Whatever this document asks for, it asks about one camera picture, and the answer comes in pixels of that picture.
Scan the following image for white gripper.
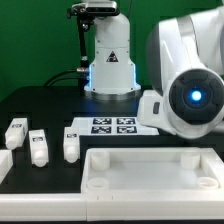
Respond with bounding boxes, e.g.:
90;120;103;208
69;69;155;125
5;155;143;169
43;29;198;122
137;90;175;135

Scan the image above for white front rail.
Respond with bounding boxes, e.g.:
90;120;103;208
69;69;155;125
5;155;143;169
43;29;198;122
0;191;224;221

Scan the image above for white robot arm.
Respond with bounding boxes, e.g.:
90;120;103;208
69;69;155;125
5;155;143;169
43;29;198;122
85;0;224;139

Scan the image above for black cables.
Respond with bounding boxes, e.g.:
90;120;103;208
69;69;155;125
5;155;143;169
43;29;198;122
43;69;88;88

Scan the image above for white marker plate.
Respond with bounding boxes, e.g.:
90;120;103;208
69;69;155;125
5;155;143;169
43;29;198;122
72;117;159;136

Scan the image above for white desk top tray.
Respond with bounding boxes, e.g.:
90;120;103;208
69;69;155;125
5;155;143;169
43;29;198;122
81;147;224;192

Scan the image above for white left corner block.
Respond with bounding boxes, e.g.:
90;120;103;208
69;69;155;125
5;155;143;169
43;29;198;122
0;150;13;184

